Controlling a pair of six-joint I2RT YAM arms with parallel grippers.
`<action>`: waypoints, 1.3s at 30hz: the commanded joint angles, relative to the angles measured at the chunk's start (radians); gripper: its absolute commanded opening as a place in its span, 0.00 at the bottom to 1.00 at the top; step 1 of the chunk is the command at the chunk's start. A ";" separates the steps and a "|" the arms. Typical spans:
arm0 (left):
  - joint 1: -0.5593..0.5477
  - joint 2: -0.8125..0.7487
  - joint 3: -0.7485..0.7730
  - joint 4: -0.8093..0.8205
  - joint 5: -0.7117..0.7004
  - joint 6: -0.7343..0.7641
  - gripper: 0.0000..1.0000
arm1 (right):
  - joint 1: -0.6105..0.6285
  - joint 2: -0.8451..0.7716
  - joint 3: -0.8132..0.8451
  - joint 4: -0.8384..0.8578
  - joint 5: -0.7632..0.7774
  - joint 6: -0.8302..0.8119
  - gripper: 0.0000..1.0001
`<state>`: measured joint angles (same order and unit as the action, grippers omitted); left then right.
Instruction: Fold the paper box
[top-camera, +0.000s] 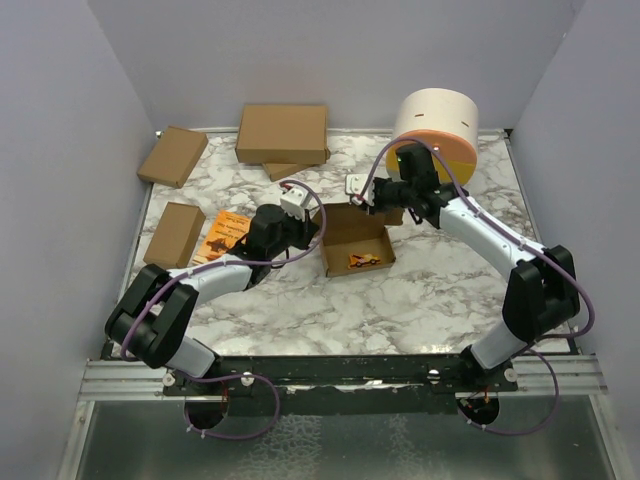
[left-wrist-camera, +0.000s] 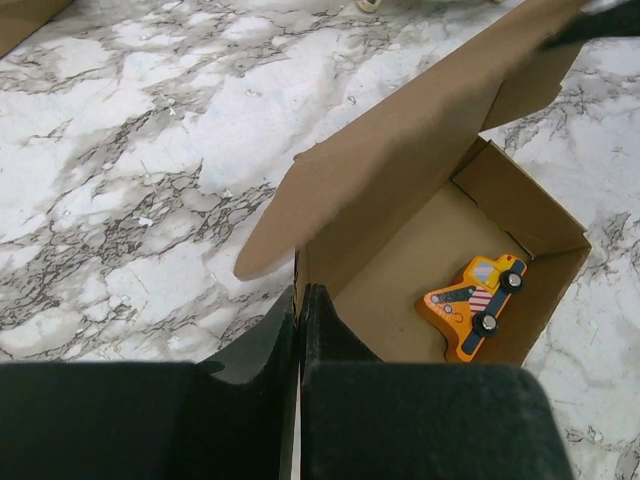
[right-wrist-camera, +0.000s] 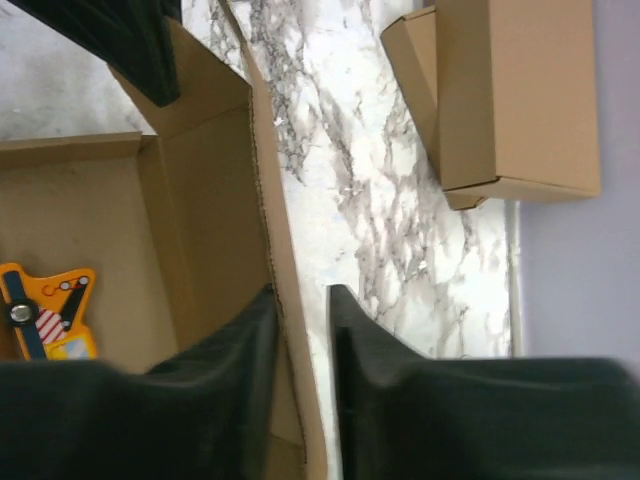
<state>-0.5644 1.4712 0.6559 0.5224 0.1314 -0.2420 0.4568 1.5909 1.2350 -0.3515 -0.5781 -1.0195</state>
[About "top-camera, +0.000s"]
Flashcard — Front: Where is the brown cardboard box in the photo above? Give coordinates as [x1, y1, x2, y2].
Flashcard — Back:
[320, 203, 404, 278]

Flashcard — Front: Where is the small orange toy car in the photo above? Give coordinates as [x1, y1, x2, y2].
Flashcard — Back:
[348, 253, 381, 269]

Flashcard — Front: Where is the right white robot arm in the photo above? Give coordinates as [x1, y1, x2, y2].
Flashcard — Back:
[349, 141, 580, 391]

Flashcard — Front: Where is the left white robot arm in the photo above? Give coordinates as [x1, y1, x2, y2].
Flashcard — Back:
[105, 204, 320, 395]

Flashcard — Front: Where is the small cardboard box under stack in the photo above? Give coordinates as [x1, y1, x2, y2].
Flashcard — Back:
[262, 163, 308, 182]

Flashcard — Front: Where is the large folded cardboard box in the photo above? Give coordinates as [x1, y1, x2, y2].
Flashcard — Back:
[235, 104, 330, 165]

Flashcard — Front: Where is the folded cardboard box front left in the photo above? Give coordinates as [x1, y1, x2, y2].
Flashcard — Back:
[143, 202, 205, 269]

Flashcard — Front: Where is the folded cardboard box back left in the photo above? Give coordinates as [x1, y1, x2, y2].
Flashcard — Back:
[137, 126, 208, 189]

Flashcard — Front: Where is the round pastel drawer cabinet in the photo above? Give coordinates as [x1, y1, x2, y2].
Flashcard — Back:
[392, 88, 478, 185]

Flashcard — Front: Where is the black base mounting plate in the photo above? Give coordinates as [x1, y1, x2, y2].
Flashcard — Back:
[163, 354, 518, 417]

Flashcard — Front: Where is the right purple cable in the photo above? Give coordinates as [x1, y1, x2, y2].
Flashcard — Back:
[349, 137, 596, 436]

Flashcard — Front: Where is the purple cable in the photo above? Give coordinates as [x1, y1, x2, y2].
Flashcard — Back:
[119, 179, 329, 441]
[349, 137, 596, 436]

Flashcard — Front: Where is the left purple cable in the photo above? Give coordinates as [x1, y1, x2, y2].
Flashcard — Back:
[119, 179, 329, 441]

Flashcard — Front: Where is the aluminium rail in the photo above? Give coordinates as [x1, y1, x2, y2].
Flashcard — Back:
[78, 360, 166, 402]

